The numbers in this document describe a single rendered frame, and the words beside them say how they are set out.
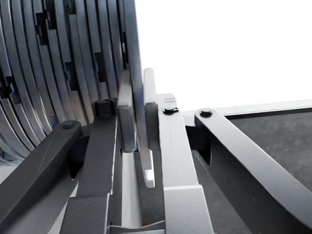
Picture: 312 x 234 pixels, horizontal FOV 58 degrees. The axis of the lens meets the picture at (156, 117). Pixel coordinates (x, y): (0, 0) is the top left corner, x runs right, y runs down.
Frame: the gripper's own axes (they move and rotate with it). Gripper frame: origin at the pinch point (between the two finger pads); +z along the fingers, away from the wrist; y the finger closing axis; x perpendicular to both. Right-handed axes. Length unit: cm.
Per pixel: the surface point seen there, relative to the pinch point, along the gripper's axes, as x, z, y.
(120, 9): 5.4, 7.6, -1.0
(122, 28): 4.0, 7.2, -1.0
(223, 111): -182, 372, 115
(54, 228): -53, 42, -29
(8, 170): -25.1, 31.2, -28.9
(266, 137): -231, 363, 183
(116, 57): 1.8, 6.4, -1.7
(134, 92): 1.0, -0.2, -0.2
